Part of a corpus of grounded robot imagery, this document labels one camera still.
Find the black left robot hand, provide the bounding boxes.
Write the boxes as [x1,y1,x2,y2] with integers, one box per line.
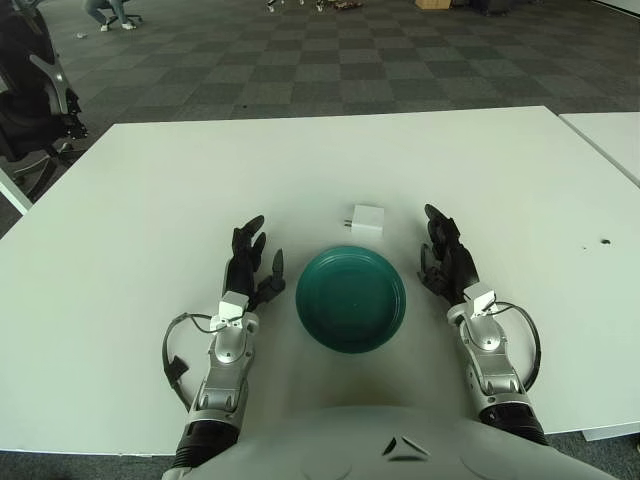
[222,214,288,315]

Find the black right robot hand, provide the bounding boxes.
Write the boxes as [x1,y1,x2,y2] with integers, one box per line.
[417,203,481,306]

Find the white charger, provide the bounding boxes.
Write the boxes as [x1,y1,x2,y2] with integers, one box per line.
[342,203,385,239]

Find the green plate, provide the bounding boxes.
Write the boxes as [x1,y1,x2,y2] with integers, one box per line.
[295,244,409,355]

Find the grey robot torso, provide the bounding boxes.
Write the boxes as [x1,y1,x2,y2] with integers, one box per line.
[162,404,621,480]

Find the white neighbouring table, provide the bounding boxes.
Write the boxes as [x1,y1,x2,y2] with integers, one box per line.
[558,112,640,189]

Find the white side desk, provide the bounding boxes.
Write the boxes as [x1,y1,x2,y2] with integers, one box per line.
[0,167,34,216]

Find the black office chair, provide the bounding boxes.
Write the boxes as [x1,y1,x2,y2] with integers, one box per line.
[0,9,90,201]

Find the person legs with white shoes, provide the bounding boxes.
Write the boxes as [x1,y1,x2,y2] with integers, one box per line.
[83,0,144,32]

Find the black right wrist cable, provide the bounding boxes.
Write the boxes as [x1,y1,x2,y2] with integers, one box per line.
[492,302,542,390]

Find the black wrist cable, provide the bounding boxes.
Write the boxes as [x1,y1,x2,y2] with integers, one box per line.
[161,312,221,409]
[492,302,542,390]

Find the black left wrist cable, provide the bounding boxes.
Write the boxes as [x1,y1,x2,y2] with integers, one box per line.
[161,312,221,409]

